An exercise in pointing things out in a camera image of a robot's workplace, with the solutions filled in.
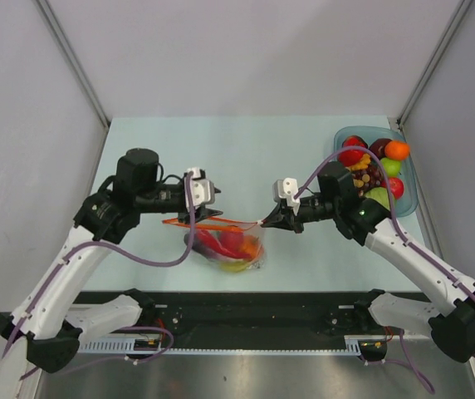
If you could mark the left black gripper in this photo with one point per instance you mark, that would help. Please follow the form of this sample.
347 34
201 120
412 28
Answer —
203 213

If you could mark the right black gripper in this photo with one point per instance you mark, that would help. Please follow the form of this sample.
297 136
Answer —
284 218

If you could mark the red chili pepper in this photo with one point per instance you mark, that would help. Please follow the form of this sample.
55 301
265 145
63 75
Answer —
205 242

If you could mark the red tomato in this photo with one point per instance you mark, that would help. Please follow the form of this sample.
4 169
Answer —
231 240

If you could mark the clear zip bag orange zipper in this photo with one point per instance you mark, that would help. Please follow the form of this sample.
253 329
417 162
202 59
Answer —
216 225

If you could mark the yellow starfruit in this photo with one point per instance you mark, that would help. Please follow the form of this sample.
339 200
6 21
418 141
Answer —
235 267

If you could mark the orange pumpkin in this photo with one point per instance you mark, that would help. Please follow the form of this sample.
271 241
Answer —
250 247

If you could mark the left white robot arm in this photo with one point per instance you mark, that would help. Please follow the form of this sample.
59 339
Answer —
51 336

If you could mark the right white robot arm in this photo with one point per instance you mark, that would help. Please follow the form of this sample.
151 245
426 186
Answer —
374 227

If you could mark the red bell pepper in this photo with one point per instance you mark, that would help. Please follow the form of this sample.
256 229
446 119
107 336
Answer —
352 157

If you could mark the dark grape bunch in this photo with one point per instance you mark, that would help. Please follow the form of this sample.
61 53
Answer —
368 178

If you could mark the green cabbage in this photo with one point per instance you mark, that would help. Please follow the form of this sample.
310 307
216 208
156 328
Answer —
380 195

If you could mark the small red apple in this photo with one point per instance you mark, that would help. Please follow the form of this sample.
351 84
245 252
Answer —
396 187

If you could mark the green apple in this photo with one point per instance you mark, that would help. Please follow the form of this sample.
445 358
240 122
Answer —
391 167

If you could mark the orange tangerine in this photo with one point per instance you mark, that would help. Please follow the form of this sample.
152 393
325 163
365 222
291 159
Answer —
397 150

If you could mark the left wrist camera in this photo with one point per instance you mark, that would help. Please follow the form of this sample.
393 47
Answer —
202 190

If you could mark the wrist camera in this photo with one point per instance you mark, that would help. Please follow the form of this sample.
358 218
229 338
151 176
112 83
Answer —
286 189
202 190

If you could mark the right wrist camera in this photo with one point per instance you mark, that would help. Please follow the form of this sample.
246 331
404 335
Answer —
286 189

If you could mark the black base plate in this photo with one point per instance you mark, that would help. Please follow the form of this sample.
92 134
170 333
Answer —
276 320

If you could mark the aluminium frame rail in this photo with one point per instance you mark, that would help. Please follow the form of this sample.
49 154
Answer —
456 329

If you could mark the white cable duct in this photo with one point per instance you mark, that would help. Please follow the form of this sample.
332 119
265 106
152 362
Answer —
145 345

